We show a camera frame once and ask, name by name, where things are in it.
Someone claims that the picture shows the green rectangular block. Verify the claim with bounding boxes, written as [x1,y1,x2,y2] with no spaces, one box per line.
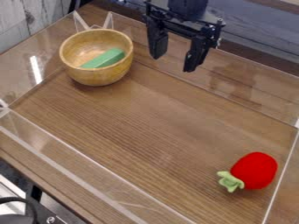
[80,48,126,69]

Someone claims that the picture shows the red plush strawberry toy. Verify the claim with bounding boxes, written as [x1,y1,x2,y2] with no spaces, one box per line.
[218,151,278,193]

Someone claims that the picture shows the black metal table bracket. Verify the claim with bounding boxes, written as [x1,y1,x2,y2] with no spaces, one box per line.
[26,185,82,224]

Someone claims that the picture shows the clear acrylic tray wall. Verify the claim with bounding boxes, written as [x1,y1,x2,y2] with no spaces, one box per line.
[0,7,299,224]

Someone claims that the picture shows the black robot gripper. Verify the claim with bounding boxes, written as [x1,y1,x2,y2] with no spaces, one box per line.
[144,0,226,73]

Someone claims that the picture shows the brown wooden bowl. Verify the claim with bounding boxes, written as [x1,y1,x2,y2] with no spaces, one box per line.
[59,29,134,87]

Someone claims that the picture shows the black cable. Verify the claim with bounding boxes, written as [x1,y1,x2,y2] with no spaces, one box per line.
[0,196,40,224]

